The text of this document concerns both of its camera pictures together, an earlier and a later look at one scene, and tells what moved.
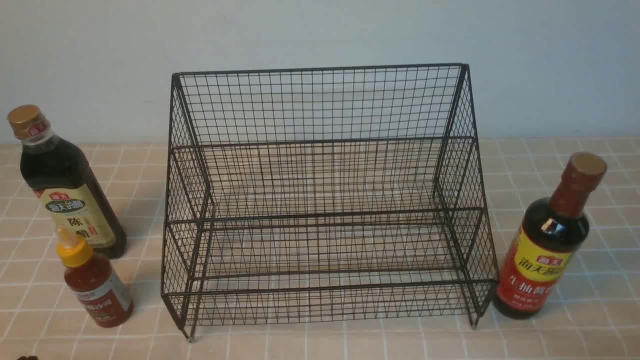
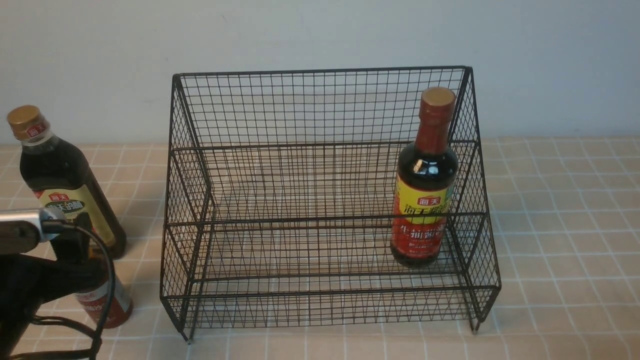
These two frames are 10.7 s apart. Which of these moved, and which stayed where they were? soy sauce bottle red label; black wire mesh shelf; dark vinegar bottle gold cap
Moved: soy sauce bottle red label
Stayed: dark vinegar bottle gold cap; black wire mesh shelf
